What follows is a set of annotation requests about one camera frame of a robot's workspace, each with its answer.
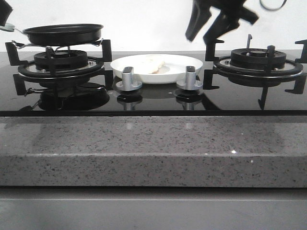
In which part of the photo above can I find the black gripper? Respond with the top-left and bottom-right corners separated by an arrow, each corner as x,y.
185,0 -> 259,45

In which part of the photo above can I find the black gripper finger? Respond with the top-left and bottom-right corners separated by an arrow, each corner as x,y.
0,0 -> 13,26

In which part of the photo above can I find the black frying pan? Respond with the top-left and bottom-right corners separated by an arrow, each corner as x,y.
22,23 -> 103,46

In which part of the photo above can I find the white fried egg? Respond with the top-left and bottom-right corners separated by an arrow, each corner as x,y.
138,54 -> 165,74

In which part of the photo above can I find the white round plate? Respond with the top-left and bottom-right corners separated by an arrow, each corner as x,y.
111,54 -> 203,84

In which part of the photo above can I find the left black pan support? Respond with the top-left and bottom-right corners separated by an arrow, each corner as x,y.
5,39 -> 113,75

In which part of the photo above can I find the right black gas burner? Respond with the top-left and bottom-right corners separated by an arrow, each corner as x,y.
214,48 -> 303,78

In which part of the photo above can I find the black gas burner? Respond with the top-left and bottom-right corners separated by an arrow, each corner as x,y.
18,50 -> 104,79
214,48 -> 303,78

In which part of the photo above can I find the silver right stove knob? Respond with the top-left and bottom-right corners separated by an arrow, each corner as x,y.
176,66 -> 203,91

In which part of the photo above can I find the silver stove knob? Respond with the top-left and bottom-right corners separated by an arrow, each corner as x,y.
116,67 -> 142,92
176,66 -> 203,91

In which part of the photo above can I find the left black gas burner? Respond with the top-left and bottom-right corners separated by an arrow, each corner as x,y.
18,50 -> 104,79

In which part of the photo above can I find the silver left stove knob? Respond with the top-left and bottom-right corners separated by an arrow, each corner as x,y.
116,67 -> 142,92

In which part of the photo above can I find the black glass cooktop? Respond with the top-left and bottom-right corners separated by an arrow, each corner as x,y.
0,51 -> 307,117

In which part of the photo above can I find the grey cabinet front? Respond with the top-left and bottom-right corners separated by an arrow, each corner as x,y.
0,188 -> 307,230

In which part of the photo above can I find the chrome wire trivet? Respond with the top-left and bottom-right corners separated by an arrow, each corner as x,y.
11,39 -> 103,51

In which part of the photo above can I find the black cable loop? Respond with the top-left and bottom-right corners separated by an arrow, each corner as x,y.
259,0 -> 288,11

